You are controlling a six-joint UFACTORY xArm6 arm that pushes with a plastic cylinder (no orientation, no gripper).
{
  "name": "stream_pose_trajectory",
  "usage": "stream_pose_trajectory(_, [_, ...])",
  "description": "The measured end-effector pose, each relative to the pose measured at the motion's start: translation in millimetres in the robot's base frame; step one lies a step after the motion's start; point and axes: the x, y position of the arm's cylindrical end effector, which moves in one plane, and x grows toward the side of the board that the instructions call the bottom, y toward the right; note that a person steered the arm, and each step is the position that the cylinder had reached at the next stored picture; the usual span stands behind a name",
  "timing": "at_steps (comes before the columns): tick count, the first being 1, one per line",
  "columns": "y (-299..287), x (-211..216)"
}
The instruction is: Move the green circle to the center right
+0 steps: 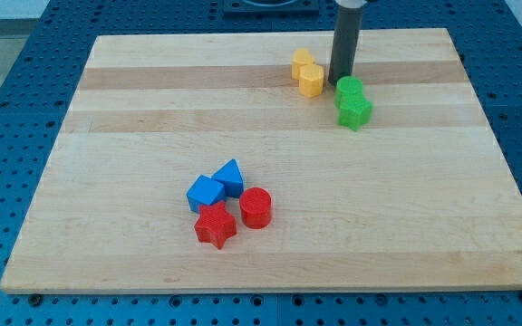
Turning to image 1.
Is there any yellow hexagon block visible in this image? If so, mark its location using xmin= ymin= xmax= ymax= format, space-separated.
xmin=298 ymin=63 xmax=324 ymax=98

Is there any red star block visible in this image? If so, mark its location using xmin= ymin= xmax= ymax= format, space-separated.
xmin=194 ymin=201 xmax=237 ymax=250

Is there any blue cube block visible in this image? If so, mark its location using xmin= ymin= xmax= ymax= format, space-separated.
xmin=186 ymin=175 xmax=226 ymax=214

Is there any green star block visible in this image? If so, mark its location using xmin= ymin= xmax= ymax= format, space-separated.
xmin=337 ymin=97 xmax=373 ymax=131

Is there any blue triangle block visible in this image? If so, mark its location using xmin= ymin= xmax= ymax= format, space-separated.
xmin=212 ymin=159 xmax=245 ymax=198

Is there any yellow heart block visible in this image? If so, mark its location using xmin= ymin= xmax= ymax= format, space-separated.
xmin=291 ymin=48 xmax=315 ymax=80

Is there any light wooden board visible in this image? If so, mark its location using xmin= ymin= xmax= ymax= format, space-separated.
xmin=0 ymin=28 xmax=522 ymax=294

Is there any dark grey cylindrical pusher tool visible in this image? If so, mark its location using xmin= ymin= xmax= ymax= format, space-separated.
xmin=328 ymin=0 xmax=366 ymax=86

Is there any green cylinder block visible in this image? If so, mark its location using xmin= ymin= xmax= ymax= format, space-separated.
xmin=334 ymin=76 xmax=364 ymax=109

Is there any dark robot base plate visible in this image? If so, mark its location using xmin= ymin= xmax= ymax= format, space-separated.
xmin=220 ymin=0 xmax=320 ymax=16

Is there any red cylinder block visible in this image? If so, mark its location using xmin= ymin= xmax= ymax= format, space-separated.
xmin=239 ymin=187 xmax=272 ymax=229

